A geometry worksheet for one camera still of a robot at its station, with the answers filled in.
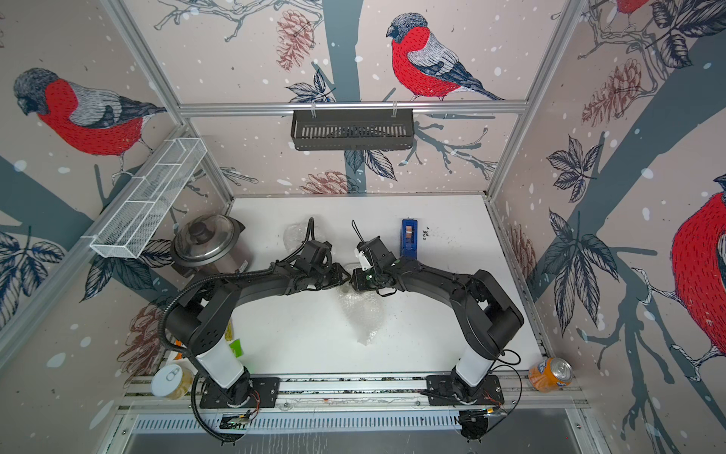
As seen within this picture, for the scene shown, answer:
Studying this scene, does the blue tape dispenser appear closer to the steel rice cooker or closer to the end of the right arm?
the end of the right arm

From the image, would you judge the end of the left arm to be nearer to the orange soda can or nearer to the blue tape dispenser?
the blue tape dispenser

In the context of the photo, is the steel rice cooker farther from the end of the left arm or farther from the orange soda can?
the orange soda can

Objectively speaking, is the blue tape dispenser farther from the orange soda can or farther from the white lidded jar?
the white lidded jar

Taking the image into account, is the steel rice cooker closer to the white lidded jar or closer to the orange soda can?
the white lidded jar
